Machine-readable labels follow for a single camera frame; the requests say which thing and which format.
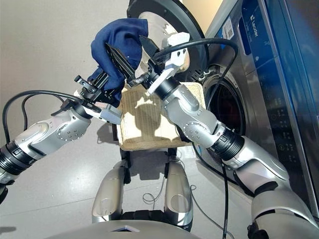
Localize navy blue cloth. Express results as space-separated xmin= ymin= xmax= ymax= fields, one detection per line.
xmin=90 ymin=17 xmax=150 ymax=107

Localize round washing machine door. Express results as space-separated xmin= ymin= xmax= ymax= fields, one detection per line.
xmin=126 ymin=0 xmax=210 ymax=75

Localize pale woven basket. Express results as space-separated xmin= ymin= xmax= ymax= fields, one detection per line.
xmin=116 ymin=83 xmax=207 ymax=152

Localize grey washing machine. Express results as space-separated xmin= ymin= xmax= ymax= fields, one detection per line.
xmin=193 ymin=0 xmax=319 ymax=225

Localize blue energy label sticker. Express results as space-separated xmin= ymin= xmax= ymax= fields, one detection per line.
xmin=222 ymin=19 xmax=236 ymax=39

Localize silver robot leg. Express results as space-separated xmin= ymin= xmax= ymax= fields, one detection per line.
xmin=163 ymin=159 xmax=194 ymax=229
xmin=91 ymin=160 xmax=125 ymax=224

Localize silver robot body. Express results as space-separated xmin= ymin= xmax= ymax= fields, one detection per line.
xmin=48 ymin=210 xmax=225 ymax=239

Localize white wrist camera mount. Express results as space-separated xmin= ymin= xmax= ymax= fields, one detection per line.
xmin=74 ymin=89 xmax=123 ymax=125
xmin=146 ymin=31 xmax=190 ymax=97

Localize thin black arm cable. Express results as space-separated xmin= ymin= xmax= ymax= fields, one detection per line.
xmin=21 ymin=94 xmax=66 ymax=130

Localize thin grey floor cable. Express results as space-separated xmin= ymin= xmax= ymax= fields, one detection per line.
xmin=142 ymin=178 xmax=225 ymax=232

